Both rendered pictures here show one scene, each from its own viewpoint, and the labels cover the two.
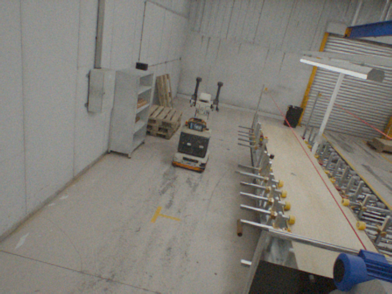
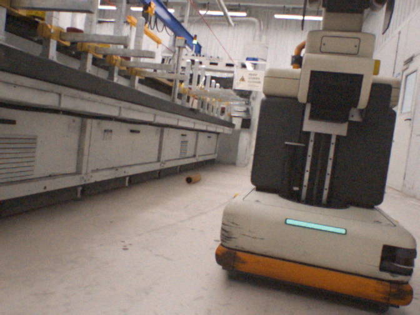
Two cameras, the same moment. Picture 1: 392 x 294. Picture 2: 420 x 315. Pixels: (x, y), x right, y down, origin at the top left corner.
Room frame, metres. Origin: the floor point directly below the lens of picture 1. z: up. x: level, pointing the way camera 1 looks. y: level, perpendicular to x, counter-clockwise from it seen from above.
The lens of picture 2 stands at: (6.62, -0.18, 0.50)
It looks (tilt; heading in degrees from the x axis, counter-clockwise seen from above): 3 degrees down; 188
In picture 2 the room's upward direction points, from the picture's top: 7 degrees clockwise
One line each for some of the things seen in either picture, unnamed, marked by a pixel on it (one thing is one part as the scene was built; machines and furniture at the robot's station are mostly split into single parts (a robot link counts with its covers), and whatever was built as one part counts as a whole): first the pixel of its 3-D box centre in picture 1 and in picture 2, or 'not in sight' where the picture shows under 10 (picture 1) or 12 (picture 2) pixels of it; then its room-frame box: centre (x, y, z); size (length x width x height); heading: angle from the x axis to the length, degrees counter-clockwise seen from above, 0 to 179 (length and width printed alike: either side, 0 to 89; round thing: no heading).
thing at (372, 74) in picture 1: (327, 64); not in sight; (3.37, -1.24, 2.34); 2.40 x 0.12 x 0.08; 176
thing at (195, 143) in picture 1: (195, 137); (322, 127); (5.08, 0.05, 0.59); 0.55 x 0.34 x 0.83; 84
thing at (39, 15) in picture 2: not in sight; (36, 22); (5.34, -1.15, 0.85); 0.08 x 0.08 x 0.11
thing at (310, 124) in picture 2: not in sight; (348, 99); (5.34, 0.09, 0.68); 0.28 x 0.27 x 0.25; 84
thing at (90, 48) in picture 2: not in sight; (90, 49); (5.11, -1.03, 0.82); 0.14 x 0.06 x 0.05; 176
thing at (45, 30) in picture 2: not in sight; (54, 34); (5.36, -1.05, 0.81); 0.14 x 0.06 x 0.05; 176
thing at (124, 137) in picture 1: (131, 111); not in sight; (5.31, 1.36, 0.78); 0.90 x 0.45 x 1.55; 176
